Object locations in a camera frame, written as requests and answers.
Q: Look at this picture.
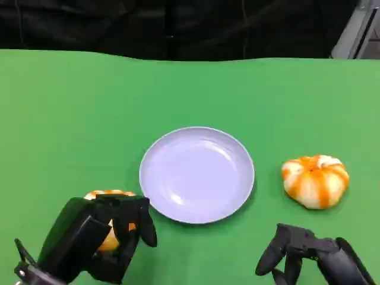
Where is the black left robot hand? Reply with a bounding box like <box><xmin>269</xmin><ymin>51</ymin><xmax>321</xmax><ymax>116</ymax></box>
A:
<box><xmin>37</xmin><ymin>192</ymin><xmax>158</xmax><ymax>284</ymax></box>

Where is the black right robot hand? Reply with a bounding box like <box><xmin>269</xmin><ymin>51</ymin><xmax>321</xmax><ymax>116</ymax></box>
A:
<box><xmin>255</xmin><ymin>223</ymin><xmax>378</xmax><ymax>285</ymax></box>

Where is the lilac plate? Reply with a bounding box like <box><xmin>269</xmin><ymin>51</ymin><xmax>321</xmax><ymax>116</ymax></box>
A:
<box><xmin>138</xmin><ymin>126</ymin><xmax>255</xmax><ymax>224</ymax></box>

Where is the green table cloth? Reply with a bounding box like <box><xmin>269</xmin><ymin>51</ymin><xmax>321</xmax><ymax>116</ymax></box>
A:
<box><xmin>0</xmin><ymin>49</ymin><xmax>380</xmax><ymax>285</ymax></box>

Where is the black backdrop cloth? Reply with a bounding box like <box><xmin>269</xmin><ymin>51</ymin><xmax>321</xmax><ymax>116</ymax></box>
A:
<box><xmin>0</xmin><ymin>0</ymin><xmax>357</xmax><ymax>62</ymax></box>

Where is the grey metal frame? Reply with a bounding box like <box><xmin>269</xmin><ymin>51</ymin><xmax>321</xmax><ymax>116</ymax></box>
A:
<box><xmin>329</xmin><ymin>0</ymin><xmax>380</xmax><ymax>59</ymax></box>

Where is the orange and white bread roll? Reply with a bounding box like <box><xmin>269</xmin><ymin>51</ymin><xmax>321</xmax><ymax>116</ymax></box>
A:
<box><xmin>83</xmin><ymin>189</ymin><xmax>137</xmax><ymax>253</ymax></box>
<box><xmin>281</xmin><ymin>154</ymin><xmax>350</xmax><ymax>210</ymax></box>

